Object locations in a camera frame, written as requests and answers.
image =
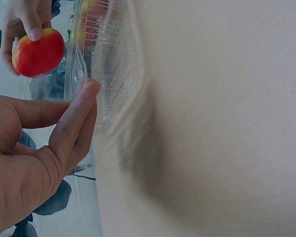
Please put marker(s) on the person's right hand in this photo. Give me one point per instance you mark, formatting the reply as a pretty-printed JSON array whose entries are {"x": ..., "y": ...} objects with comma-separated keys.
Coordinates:
[{"x": 19, "y": 17}]

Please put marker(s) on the red yellow apple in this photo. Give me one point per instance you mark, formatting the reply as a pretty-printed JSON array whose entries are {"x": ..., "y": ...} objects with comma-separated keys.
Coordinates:
[
  {"x": 38, "y": 53},
  {"x": 90, "y": 23}
]

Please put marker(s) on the person's left hand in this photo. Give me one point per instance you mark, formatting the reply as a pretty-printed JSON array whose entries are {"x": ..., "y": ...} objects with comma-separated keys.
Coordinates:
[{"x": 22, "y": 170}]

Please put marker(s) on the person's left thumb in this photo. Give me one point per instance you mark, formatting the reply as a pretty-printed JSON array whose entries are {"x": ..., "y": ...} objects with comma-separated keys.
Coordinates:
[{"x": 39, "y": 114}]

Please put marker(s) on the person's right thumb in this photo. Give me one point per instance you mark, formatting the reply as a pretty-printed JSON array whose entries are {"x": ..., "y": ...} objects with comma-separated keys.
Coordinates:
[{"x": 35, "y": 28}]

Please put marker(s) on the clear plastic clamshell container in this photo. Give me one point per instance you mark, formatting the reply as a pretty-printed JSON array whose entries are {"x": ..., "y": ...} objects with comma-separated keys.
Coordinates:
[{"x": 113, "y": 61}]

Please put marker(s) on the person's right fingers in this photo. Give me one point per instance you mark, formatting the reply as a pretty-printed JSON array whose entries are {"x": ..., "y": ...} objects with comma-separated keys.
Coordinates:
[{"x": 7, "y": 53}]

